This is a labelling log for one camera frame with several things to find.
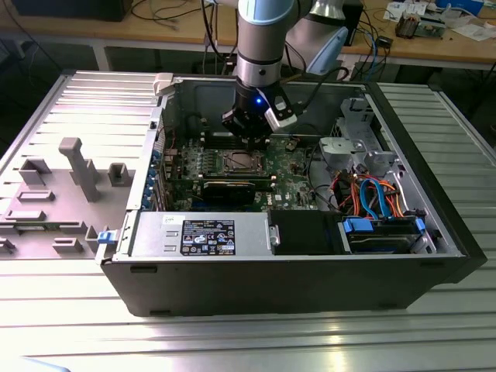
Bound black RAM slot bank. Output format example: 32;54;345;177
201;131;270;151

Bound black drive bay cover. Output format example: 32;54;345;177
270;212;343;256

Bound green motherboard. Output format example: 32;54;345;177
160;135;322;212

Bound black graphics card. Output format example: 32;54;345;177
201;178;257;206

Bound long black RAM stick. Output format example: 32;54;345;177
170;174;274;191

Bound beige case latch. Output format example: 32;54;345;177
153;72;174;98

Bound silver drive cage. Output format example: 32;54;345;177
318;95;406;183

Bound blue disk carrier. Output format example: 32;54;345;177
339;215;428;256

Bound silver power supply unit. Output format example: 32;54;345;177
131;212;272;259

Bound black upright desktop box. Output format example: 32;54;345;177
344;0;364;47

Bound black PC case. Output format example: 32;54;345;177
99;69;488;319

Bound wooden desk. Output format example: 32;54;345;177
0;0;496;71

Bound copper heat sink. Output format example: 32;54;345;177
394;11;422;39

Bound grey parts rack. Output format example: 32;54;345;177
0;135;136;260

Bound metal component box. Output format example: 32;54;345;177
420;11;446;40

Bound large black box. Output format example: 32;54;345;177
15;0;125;22

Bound green RAM stick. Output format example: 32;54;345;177
15;221;84;233

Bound blue box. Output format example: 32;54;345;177
433;0;485;12

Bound white papers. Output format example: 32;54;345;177
452;18;496;42

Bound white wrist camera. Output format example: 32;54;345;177
264;95;298;132

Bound black camera cable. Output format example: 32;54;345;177
284;67;350;117

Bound orange wire bundle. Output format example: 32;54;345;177
336;173;408;218

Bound blue wire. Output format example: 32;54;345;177
359;176;392;221

